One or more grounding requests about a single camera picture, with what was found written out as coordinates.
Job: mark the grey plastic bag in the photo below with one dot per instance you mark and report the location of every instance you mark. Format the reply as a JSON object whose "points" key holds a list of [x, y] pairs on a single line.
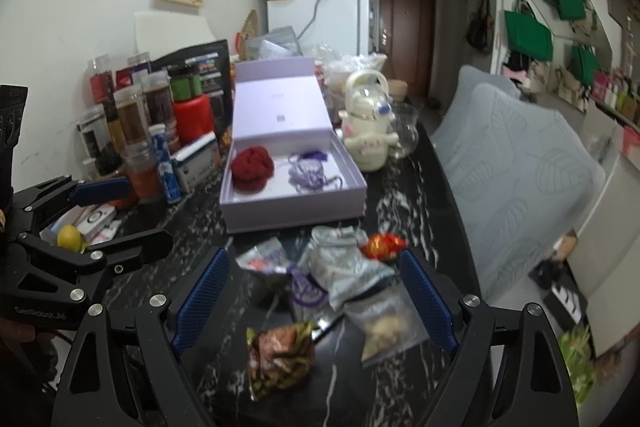
{"points": [[272, 44]]}

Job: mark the clear plastic snack bag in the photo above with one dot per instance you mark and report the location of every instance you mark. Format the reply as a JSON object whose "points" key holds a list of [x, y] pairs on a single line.
{"points": [[260, 257]]}

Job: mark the row of spice jars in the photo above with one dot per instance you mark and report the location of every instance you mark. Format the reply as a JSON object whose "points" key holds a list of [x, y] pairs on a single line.
{"points": [[132, 117]]}

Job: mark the small white pink box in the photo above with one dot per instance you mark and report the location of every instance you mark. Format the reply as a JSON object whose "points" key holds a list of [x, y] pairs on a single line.
{"points": [[95, 219]]}

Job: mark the dark hanging bag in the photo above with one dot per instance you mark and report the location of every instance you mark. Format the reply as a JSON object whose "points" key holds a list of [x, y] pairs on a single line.
{"points": [[480, 27]]}

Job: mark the woven fan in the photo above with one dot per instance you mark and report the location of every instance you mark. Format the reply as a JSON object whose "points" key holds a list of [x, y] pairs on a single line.
{"points": [[248, 32]]}

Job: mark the red plastic container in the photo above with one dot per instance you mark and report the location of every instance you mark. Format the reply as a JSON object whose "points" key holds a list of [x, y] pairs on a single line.
{"points": [[192, 119]]}

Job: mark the green plant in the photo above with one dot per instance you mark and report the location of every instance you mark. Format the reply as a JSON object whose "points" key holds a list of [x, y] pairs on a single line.
{"points": [[577, 362]]}

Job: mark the purple ribbon sachet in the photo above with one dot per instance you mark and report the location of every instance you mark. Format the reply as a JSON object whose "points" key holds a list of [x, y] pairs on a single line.
{"points": [[310, 172]]}

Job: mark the clear plastic bags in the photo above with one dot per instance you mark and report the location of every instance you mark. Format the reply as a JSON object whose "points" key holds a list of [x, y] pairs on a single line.
{"points": [[350, 67]]}

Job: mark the cream cartoon water bottle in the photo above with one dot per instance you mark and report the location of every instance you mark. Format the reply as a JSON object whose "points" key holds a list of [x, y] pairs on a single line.
{"points": [[367, 142]]}

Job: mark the white board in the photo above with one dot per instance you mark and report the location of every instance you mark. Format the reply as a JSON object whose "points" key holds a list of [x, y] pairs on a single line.
{"points": [[170, 29]]}

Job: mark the blue tablet tube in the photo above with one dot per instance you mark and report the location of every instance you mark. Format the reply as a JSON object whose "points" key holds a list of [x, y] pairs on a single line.
{"points": [[165, 172]]}

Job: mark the silver white foil packet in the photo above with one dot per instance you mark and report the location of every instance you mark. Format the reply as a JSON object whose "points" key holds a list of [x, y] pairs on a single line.
{"points": [[340, 267]]}

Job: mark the black printed box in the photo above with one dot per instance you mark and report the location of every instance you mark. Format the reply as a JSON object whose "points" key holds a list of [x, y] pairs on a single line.
{"points": [[215, 72]]}

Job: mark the small grey cushion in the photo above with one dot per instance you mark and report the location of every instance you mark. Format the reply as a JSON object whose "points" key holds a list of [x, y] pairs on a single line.
{"points": [[475, 79]]}

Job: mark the large grey leaf-pattern cushion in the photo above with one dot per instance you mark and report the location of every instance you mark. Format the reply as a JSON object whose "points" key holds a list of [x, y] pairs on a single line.
{"points": [[520, 167]]}

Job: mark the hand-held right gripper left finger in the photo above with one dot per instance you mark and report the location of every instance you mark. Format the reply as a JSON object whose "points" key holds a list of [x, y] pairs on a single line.
{"points": [[200, 302]]}

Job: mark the red knitted item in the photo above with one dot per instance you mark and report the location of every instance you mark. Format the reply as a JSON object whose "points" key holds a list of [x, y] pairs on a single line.
{"points": [[252, 169]]}

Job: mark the brown door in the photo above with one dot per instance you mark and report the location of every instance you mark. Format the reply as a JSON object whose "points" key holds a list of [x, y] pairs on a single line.
{"points": [[405, 32]]}

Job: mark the row of shelf bottles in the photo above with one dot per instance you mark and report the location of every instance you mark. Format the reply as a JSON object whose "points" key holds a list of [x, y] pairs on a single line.
{"points": [[617, 97]]}

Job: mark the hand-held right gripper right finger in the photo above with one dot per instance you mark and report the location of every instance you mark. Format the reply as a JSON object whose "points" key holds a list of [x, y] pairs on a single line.
{"points": [[427, 302]]}

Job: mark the brown green snack packet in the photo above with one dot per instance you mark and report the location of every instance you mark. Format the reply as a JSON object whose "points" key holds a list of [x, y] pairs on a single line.
{"points": [[280, 357]]}

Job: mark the yellow lemon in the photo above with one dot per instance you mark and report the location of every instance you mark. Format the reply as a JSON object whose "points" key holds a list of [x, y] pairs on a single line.
{"points": [[70, 238]]}

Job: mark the red gold snack packet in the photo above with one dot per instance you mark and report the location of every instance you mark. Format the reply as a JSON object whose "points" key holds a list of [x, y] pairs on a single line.
{"points": [[382, 246]]}

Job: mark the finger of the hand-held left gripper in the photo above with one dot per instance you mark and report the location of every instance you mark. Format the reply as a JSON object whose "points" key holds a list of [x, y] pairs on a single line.
{"points": [[100, 191], [135, 244]]}

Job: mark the white blue medicine box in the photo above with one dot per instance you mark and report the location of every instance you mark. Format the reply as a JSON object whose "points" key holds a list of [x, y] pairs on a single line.
{"points": [[197, 167]]}

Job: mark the purple gift box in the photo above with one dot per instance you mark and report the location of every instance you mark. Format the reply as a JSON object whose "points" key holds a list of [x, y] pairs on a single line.
{"points": [[280, 107]]}

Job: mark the black white paper bag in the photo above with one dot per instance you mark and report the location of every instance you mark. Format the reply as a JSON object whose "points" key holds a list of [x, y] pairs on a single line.
{"points": [[560, 292]]}

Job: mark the white mini fridge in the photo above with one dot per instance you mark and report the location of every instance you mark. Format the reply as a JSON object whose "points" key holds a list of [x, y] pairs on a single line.
{"points": [[330, 22]]}

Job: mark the clear zip bag of nuts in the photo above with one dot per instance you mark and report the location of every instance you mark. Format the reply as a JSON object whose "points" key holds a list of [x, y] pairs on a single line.
{"points": [[385, 327]]}

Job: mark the clear glass cup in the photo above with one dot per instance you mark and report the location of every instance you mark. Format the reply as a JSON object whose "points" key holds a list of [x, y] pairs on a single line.
{"points": [[402, 132]]}

